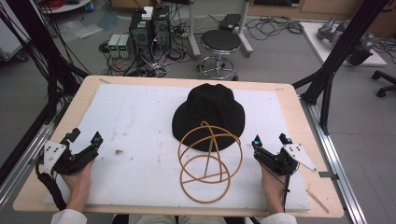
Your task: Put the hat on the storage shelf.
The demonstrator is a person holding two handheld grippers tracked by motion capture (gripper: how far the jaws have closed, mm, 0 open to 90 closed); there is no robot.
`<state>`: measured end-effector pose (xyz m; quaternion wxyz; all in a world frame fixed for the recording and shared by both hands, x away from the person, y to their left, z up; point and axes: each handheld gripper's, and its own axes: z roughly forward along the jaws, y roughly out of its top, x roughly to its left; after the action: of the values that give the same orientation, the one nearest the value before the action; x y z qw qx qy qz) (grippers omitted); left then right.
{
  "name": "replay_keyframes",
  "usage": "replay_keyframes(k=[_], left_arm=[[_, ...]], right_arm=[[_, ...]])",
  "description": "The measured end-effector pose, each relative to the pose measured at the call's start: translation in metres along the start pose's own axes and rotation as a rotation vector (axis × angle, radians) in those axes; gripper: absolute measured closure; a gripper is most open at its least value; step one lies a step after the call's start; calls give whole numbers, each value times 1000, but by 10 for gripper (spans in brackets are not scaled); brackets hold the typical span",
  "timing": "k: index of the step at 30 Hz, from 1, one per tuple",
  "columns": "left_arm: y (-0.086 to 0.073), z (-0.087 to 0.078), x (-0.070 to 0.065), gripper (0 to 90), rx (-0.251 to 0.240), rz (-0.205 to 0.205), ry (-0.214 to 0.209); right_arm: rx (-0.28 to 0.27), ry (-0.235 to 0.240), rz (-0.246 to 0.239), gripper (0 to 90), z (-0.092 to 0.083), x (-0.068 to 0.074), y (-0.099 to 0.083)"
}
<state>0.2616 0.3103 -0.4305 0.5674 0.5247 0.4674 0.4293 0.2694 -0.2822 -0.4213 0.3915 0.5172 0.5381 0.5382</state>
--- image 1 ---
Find flat black box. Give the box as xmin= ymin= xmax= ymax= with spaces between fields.
xmin=218 ymin=13 xmax=243 ymax=33

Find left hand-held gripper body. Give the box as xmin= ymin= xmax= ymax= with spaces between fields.
xmin=43 ymin=139 xmax=100 ymax=175

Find black computer tower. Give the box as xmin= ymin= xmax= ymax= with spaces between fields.
xmin=151 ymin=5 xmax=173 ymax=52
xmin=128 ymin=8 xmax=155 ymax=63

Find thin black cable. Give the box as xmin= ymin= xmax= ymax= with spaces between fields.
xmin=261 ymin=162 xmax=291 ymax=214

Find person's left hand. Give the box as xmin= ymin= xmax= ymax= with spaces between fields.
xmin=60 ymin=159 xmax=95 ymax=199

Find black frame stand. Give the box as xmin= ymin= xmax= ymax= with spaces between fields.
xmin=0 ymin=0 xmax=92 ymax=105
xmin=291 ymin=0 xmax=392 ymax=136

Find person's white sleeve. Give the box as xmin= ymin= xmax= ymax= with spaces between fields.
xmin=49 ymin=208 xmax=89 ymax=224
xmin=268 ymin=212 xmax=299 ymax=224

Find tangle of black floor cables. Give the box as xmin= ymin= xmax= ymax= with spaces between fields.
xmin=245 ymin=14 xmax=304 ymax=42

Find tangle of computer cables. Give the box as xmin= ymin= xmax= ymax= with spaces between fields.
xmin=98 ymin=29 xmax=194 ymax=78

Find black felt hat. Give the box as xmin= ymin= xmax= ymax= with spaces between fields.
xmin=171 ymin=82 xmax=247 ymax=153

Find person's white left sleeve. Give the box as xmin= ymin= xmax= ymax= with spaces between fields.
xmin=49 ymin=208 xmax=89 ymax=224

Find small metal bracket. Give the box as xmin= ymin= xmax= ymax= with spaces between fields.
xmin=318 ymin=170 xmax=341 ymax=182

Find black office chair base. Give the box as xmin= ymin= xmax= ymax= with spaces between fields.
xmin=371 ymin=69 xmax=396 ymax=98

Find thick black sleeved cable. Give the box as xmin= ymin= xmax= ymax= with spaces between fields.
xmin=35 ymin=160 xmax=68 ymax=212

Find clear plastic sheet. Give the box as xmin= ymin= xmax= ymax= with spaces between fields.
xmin=57 ymin=19 xmax=105 ymax=44

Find aluminium rail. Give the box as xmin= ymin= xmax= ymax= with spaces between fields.
xmin=0 ymin=104 xmax=68 ymax=204
xmin=299 ymin=95 xmax=370 ymax=224

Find person's beige pants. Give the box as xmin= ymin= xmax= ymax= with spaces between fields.
xmin=128 ymin=214 xmax=229 ymax=224

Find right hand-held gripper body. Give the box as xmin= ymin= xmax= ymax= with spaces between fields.
xmin=253 ymin=143 xmax=318 ymax=176

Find person's right hand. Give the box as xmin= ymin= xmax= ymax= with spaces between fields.
xmin=260 ymin=161 xmax=287 ymax=201

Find white metal stand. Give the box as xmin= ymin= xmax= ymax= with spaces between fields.
xmin=186 ymin=0 xmax=255 ymax=59

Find white platform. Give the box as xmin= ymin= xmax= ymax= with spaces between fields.
xmin=300 ymin=21 xmax=389 ymax=68

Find white equipment case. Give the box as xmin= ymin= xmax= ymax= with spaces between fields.
xmin=0 ymin=15 xmax=31 ymax=63

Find person's white right sleeve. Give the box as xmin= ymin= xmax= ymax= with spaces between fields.
xmin=268 ymin=212 xmax=299 ymax=224

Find white foam board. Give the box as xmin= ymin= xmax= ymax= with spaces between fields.
xmin=45 ymin=83 xmax=312 ymax=213

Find white power supply unit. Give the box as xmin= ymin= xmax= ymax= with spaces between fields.
xmin=107 ymin=34 xmax=122 ymax=59
xmin=118 ymin=34 xmax=134 ymax=60

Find round white table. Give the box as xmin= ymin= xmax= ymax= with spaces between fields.
xmin=38 ymin=0 xmax=94 ymax=15

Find wooden cabinet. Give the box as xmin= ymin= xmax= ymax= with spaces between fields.
xmin=247 ymin=0 xmax=396 ymax=39

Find small white box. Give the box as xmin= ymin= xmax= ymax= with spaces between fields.
xmin=141 ymin=6 xmax=154 ymax=21

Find black round stool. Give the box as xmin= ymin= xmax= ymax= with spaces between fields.
xmin=196 ymin=29 xmax=243 ymax=80

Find tan wire hat stand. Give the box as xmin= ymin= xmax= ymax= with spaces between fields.
xmin=177 ymin=120 xmax=244 ymax=204

